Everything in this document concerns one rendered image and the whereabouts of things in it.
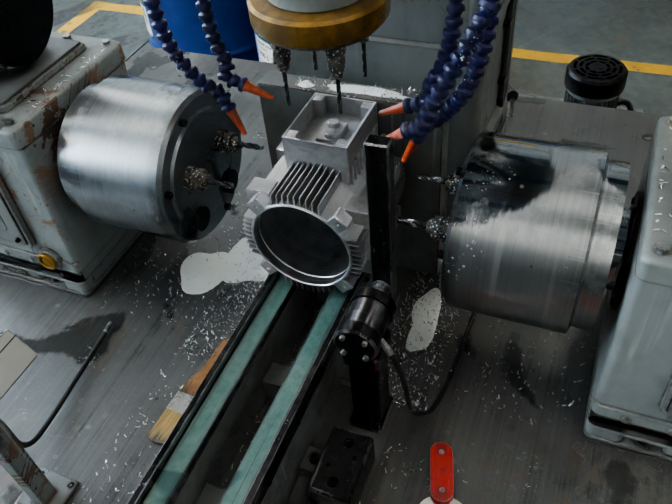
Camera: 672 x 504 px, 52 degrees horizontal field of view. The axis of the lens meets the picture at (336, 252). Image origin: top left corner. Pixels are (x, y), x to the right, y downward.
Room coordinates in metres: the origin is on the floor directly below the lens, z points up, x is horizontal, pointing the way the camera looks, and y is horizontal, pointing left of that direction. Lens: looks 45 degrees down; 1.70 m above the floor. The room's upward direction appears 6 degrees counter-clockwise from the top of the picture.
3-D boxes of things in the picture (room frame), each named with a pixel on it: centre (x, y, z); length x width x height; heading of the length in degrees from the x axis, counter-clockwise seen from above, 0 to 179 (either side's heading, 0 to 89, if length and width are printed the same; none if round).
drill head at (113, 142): (0.96, 0.32, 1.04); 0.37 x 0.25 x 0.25; 64
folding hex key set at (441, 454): (0.45, -0.11, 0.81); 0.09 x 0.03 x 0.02; 170
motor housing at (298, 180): (0.80, 0.01, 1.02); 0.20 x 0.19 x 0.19; 153
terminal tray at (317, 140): (0.84, -0.01, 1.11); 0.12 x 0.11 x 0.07; 153
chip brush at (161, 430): (0.64, 0.24, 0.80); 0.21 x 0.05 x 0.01; 150
